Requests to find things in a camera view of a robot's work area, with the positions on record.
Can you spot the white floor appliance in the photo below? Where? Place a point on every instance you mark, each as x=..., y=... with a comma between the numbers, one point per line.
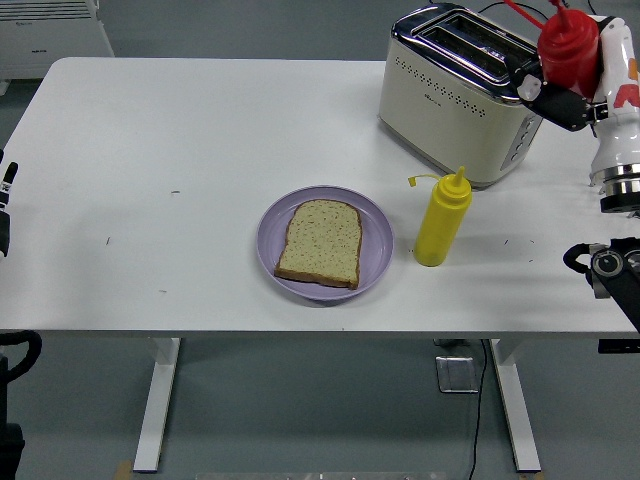
x=50, y=35

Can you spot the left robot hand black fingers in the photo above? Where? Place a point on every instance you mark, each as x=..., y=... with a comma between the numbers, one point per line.
x=4, y=225

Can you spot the red squeeze bottle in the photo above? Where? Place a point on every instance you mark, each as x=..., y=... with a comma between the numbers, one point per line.
x=570, y=50

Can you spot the white table leg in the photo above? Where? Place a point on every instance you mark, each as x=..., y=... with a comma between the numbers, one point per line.
x=157, y=400
x=515, y=400

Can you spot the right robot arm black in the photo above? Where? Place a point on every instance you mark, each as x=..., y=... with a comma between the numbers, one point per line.
x=620, y=280

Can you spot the yellow squeeze bottle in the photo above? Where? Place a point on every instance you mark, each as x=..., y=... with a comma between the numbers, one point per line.
x=440, y=225

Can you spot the cream and chrome toaster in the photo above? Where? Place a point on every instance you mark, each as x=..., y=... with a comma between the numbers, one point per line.
x=440, y=125

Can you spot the slice of bread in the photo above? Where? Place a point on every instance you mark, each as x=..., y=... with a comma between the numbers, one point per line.
x=320, y=245

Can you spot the purple round plate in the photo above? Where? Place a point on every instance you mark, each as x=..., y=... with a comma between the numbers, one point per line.
x=375, y=240

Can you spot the silver floor socket plate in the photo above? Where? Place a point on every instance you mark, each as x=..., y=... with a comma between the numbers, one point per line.
x=456, y=375

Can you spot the black box under table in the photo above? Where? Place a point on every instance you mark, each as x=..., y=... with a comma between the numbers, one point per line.
x=620, y=346

